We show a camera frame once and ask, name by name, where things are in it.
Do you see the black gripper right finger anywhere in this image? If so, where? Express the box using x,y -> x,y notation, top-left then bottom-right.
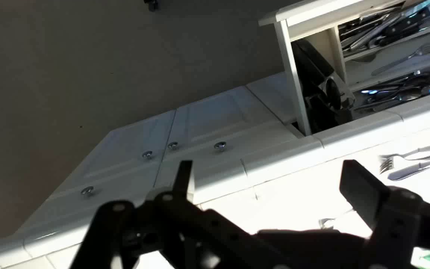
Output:
338,159 -> 430,269

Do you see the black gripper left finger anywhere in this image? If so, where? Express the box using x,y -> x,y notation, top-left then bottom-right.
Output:
71,159 -> 296,269

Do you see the white lower cabinet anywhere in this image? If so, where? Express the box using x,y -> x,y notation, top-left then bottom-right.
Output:
0,72 -> 326,269

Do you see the green cloth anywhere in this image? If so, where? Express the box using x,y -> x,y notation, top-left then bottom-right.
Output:
414,251 -> 430,269

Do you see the black kitchen utensil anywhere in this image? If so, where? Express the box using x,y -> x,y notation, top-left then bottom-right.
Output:
292,39 -> 357,135

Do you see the white cutlery organizer tray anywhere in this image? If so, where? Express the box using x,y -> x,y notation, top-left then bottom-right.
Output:
287,0 -> 430,133

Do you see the white open drawer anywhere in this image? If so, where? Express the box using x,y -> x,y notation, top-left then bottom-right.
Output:
259,0 -> 430,138

